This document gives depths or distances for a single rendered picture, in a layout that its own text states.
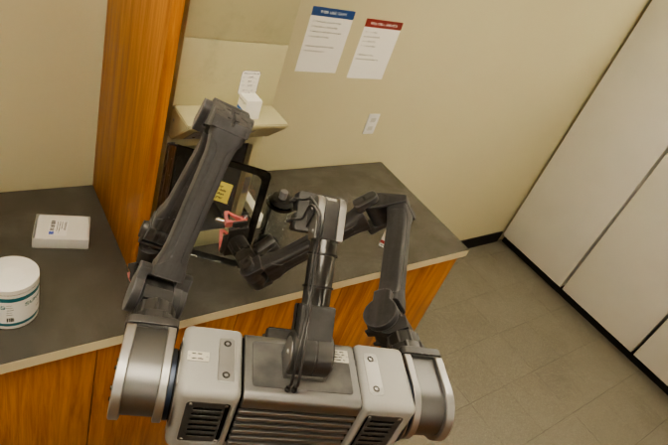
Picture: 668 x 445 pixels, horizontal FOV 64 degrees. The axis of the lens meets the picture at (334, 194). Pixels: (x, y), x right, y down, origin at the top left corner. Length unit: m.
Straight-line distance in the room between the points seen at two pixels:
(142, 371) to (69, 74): 1.24
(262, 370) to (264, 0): 0.99
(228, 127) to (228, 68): 0.56
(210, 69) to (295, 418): 0.98
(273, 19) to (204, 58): 0.22
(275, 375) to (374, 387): 0.17
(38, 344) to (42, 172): 0.71
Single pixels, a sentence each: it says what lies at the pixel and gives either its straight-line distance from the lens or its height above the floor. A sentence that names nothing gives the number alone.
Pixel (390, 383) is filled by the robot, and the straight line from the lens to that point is 0.98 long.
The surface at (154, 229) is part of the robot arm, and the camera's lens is 1.33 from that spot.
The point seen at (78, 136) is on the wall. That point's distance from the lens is 2.08.
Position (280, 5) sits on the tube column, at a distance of 1.57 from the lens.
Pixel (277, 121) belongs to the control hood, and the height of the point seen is 1.51.
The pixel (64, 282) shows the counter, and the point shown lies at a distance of 1.81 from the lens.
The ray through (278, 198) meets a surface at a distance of 1.87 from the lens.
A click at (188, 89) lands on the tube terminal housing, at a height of 1.56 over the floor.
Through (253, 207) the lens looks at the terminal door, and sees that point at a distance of 1.68.
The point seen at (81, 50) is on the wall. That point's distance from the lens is 1.92.
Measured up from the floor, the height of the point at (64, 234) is 0.98.
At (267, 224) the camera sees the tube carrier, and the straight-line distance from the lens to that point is 1.91.
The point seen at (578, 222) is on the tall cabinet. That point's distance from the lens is 4.22.
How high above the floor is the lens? 2.25
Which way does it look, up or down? 32 degrees down
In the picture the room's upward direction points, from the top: 21 degrees clockwise
